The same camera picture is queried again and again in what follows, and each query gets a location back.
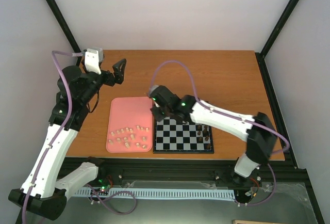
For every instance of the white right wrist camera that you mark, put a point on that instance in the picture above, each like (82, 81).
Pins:
(154, 87)

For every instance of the black white chessboard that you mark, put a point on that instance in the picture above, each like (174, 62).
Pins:
(171, 136)

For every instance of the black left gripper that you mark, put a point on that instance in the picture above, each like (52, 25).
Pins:
(119, 75)

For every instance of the black aluminium frame post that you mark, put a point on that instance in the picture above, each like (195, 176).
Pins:
(285, 15)
(63, 24)

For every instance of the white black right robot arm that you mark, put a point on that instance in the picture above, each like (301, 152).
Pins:
(256, 131)

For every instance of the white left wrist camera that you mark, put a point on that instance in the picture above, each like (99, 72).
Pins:
(93, 60)

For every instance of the black aluminium frame post left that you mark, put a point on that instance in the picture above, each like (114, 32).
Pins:
(63, 24)

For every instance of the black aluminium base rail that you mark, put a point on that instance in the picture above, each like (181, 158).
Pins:
(124, 170)

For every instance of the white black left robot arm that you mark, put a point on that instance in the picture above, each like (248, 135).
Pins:
(43, 193)

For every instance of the black aluminium frame post right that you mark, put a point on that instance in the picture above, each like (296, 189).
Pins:
(285, 15)

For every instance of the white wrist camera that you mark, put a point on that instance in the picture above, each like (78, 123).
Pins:
(93, 60)
(154, 87)

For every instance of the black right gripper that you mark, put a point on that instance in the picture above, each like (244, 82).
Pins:
(158, 116)

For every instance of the pink plastic tray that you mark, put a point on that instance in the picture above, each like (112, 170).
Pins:
(131, 121)

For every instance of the dark chess piece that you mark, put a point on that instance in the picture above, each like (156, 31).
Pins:
(205, 130)

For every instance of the dark chess pawn tray edge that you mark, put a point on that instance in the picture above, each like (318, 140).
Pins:
(207, 146)

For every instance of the black side frame rail right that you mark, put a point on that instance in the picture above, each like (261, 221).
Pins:
(275, 109)

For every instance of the light blue slotted cable duct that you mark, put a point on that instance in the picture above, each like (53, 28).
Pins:
(169, 194)

